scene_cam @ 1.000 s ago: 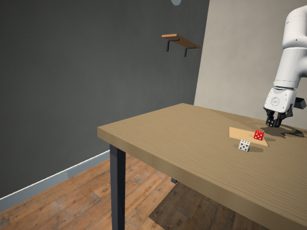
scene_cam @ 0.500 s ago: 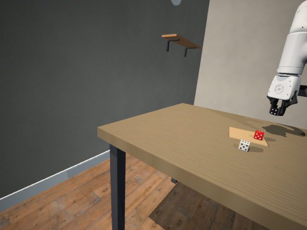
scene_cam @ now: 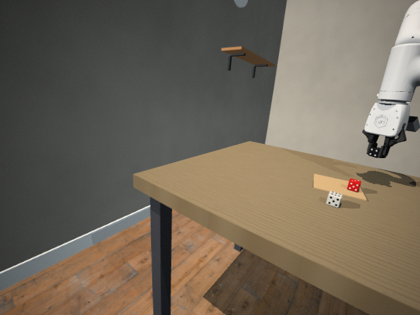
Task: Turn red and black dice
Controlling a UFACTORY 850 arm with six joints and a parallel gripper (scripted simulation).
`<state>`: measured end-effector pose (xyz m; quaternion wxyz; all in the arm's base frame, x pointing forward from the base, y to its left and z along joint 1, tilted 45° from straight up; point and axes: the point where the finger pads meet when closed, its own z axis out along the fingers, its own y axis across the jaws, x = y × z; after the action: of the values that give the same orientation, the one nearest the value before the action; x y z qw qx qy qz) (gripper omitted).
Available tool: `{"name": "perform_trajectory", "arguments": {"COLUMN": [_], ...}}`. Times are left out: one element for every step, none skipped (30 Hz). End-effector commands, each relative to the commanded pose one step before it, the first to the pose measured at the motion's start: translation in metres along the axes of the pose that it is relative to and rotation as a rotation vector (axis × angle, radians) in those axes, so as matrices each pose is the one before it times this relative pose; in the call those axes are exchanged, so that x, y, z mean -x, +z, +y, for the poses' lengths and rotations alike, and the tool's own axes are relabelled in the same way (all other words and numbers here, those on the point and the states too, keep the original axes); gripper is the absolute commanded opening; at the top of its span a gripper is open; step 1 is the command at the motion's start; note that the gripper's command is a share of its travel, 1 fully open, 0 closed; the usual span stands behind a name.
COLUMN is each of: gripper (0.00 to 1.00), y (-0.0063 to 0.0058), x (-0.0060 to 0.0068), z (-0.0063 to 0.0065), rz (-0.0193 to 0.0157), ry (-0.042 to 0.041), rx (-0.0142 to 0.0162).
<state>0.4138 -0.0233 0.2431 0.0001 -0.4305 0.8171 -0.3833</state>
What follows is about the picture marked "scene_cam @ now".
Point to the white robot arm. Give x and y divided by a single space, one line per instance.
402 74

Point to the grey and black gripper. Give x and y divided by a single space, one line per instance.
388 119

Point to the black die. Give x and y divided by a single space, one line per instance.
374 151

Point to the white die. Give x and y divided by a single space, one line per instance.
334 199

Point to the red die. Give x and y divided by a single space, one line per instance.
354 185

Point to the tan flat mat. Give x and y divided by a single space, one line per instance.
336 185

